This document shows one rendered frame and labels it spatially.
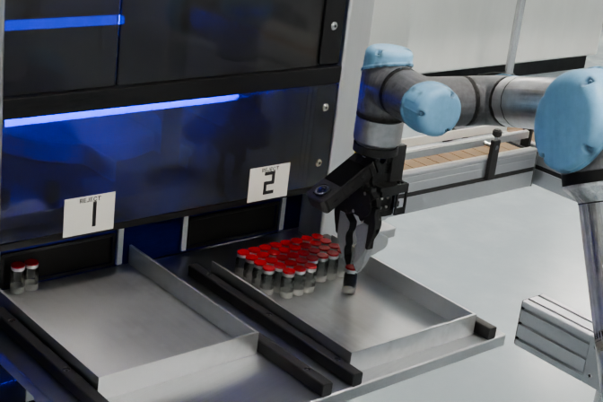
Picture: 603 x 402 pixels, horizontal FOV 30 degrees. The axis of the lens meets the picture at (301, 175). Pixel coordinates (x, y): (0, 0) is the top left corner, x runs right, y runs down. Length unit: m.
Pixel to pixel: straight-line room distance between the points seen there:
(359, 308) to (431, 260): 2.51
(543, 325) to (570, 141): 1.47
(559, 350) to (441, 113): 1.20
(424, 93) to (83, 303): 0.60
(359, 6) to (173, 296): 0.57
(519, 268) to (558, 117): 3.08
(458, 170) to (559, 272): 2.05
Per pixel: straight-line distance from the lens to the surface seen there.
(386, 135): 1.72
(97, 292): 1.77
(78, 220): 1.69
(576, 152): 1.28
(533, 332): 2.75
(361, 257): 1.79
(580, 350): 2.68
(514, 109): 1.62
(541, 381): 3.59
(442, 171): 2.36
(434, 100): 1.60
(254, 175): 1.85
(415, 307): 1.83
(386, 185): 1.77
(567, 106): 1.30
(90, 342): 1.63
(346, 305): 1.80
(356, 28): 1.91
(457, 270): 4.25
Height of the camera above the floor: 1.66
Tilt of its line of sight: 19 degrees down
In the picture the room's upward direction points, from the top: 7 degrees clockwise
